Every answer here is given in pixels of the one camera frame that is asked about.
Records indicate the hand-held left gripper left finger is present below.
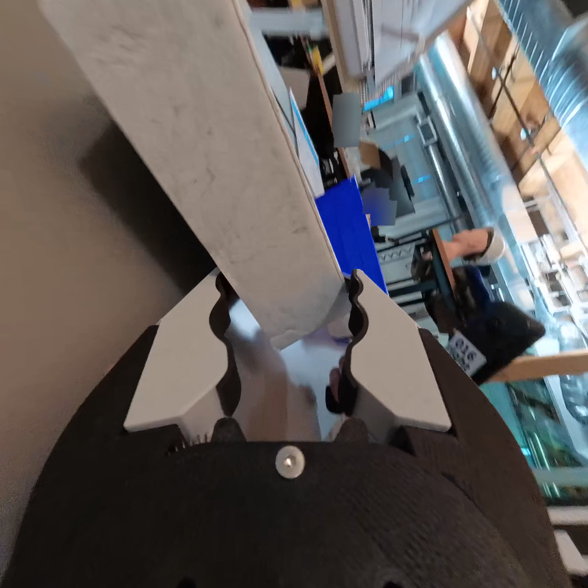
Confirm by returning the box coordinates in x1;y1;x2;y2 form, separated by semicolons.
123;269;243;435

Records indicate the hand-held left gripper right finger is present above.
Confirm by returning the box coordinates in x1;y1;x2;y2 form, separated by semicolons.
325;269;453;433

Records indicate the wooden beam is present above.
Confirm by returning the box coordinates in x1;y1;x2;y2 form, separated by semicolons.
487;351;588;383

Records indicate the white paper with blue print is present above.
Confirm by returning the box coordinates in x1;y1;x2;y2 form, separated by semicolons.
288;88;325;197

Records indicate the silver ventilation duct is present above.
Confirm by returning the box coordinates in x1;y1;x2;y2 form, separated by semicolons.
496;0;588;138
416;32;543;285

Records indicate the blue board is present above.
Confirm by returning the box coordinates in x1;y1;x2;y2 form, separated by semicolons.
314;175;389;295

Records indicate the white desk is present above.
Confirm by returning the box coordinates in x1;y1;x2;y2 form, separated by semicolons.
37;0;346;351

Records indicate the person's right hand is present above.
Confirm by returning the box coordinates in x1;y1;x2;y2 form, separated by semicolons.
450;228;495;263

